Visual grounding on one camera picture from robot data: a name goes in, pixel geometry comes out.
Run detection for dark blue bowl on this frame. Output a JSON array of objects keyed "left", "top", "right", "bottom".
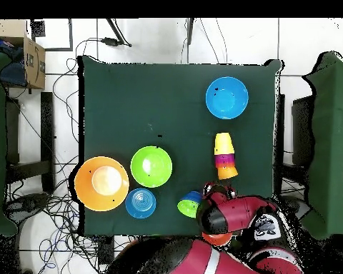
[{"left": 180, "top": 190, "right": 204, "bottom": 207}]

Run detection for small green ribbed bowl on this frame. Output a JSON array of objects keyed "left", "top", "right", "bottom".
[{"left": 177, "top": 198, "right": 202, "bottom": 220}]

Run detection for purple plastic cup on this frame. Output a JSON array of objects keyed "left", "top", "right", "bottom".
[{"left": 214, "top": 153, "right": 236, "bottom": 166}]

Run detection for red plastic bowl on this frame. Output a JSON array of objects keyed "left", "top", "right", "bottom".
[{"left": 201, "top": 231, "right": 234, "bottom": 247}]

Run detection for yellow ribbed plastic cup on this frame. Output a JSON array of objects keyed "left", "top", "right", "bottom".
[{"left": 213, "top": 132, "right": 236, "bottom": 156}]

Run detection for large light blue bowl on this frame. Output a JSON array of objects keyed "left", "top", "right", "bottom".
[{"left": 204, "top": 76, "right": 249, "bottom": 120}]

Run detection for large green bowl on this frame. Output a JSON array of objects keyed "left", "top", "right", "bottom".
[{"left": 130, "top": 146, "right": 174, "bottom": 188}]

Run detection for small light blue bowl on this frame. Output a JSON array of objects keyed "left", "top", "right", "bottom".
[{"left": 124, "top": 187, "right": 157, "bottom": 220}]

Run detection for large yellow bowl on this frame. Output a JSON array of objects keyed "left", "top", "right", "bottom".
[{"left": 74, "top": 156, "right": 130, "bottom": 213}]

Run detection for dark green tablecloth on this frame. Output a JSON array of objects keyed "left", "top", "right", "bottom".
[{"left": 78, "top": 55, "right": 284, "bottom": 237}]

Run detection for black power adapter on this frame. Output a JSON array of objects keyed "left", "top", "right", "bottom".
[{"left": 101, "top": 36, "right": 132, "bottom": 48}]

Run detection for cardboard box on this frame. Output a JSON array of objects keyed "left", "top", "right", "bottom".
[{"left": 0, "top": 19, "right": 46, "bottom": 90}]

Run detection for dark blue bag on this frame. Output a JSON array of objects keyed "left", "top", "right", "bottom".
[{"left": 0, "top": 34, "right": 28, "bottom": 88}]

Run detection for tangled floor cables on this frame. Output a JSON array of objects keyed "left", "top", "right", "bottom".
[{"left": 5, "top": 38, "right": 132, "bottom": 274}]

